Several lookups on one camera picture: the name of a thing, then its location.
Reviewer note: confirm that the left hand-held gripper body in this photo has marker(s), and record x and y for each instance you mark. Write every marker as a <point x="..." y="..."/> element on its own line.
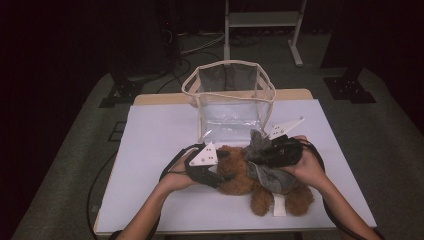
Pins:
<point x="203" y="156"/>

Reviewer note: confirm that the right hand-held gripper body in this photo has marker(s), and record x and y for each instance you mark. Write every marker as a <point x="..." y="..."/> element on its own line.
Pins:
<point x="286" y="151"/>

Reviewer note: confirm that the brown teddy bear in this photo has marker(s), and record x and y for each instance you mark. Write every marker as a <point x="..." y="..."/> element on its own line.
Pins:
<point x="236" y="180"/>

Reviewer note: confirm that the grey fluffy cloth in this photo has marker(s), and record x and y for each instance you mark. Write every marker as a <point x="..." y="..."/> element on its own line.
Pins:
<point x="270" y="178"/>

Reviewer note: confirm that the transparent bag with beige trim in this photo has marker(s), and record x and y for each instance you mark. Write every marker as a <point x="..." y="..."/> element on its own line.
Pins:
<point x="230" y="113"/>

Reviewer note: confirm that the person's right hand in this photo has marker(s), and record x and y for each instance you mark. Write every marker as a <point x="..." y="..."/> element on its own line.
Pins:
<point x="308" y="170"/>

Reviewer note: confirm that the person's left hand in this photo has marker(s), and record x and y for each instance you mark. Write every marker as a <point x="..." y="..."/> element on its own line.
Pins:
<point x="175" y="180"/>

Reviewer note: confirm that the white table sheet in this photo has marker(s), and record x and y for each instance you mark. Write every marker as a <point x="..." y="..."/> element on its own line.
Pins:
<point x="150" y="133"/>

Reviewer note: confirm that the wooden table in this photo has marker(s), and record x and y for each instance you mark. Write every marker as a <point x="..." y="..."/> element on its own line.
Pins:
<point x="156" y="99"/>

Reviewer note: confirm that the black stand base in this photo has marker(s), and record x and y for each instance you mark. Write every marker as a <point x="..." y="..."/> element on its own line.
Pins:
<point x="346" y="88"/>
<point x="125" y="90"/>

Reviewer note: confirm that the black floor socket plate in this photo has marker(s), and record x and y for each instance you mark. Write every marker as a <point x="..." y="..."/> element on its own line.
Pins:
<point x="116" y="133"/>

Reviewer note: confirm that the white metal stand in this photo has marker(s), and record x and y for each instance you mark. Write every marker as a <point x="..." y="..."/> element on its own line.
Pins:
<point x="263" y="19"/>

